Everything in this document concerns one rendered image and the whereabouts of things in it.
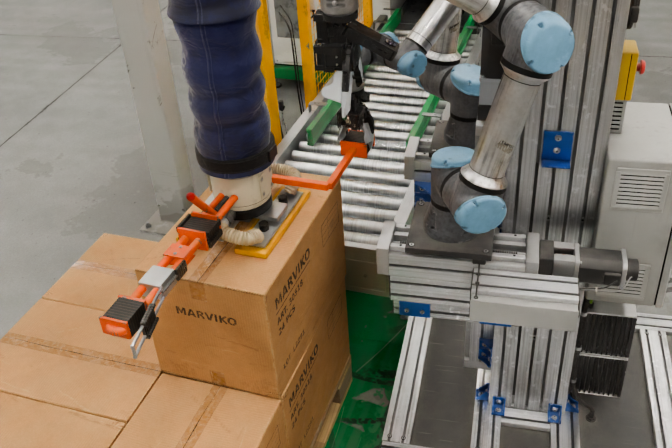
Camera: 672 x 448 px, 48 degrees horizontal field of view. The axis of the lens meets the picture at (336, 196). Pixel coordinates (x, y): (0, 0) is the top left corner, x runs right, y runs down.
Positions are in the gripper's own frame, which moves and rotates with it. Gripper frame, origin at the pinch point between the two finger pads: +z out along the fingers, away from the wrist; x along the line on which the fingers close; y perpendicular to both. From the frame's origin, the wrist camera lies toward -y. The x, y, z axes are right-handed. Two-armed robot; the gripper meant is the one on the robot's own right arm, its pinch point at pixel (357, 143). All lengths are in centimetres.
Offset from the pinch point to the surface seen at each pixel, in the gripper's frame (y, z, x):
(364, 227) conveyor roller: -28, 54, -9
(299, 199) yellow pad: 18.8, 11.1, -13.0
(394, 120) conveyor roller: -118, 55, -23
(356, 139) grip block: 1.8, -2.4, 0.4
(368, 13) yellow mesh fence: -234, 46, -73
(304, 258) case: 34.0, 21.1, -6.2
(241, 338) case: 61, 31, -15
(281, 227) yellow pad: 33.8, 11.1, -12.6
